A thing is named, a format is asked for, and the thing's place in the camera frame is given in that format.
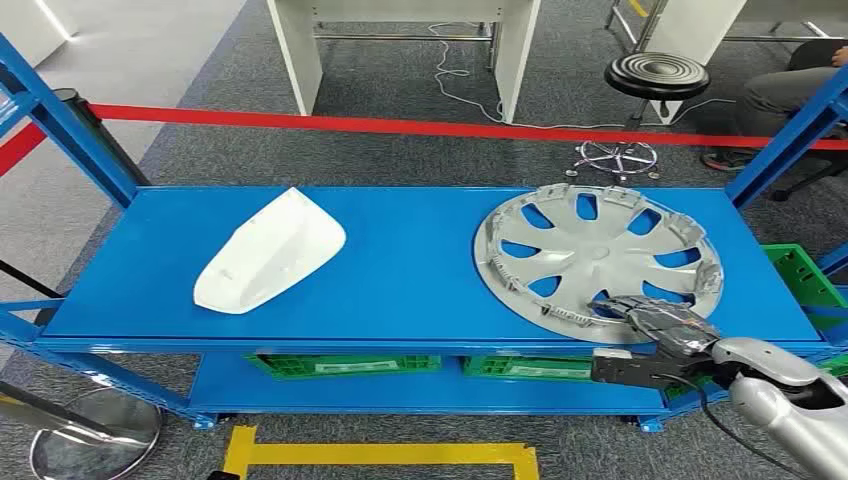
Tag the black flat block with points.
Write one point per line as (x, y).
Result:
(224, 476)

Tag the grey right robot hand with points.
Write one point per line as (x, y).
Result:
(669, 328)

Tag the person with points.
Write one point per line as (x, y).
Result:
(782, 93)

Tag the silver wheel hubcap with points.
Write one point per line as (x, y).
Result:
(599, 253)

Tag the black stanchion post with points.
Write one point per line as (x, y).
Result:
(32, 281)

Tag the black round stool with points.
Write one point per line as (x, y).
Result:
(656, 76)

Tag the black office chair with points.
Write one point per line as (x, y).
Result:
(805, 184)

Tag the chrome stanchion post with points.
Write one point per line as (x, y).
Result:
(99, 437)
(106, 132)

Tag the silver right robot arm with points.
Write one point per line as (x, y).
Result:
(795, 424)

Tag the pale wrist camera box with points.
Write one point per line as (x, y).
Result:
(613, 356)

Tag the white plastic car part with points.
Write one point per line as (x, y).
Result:
(272, 255)

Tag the blue metal shelf rack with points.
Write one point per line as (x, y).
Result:
(411, 265)
(836, 257)

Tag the red barrier belt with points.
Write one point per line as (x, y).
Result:
(397, 126)
(20, 149)

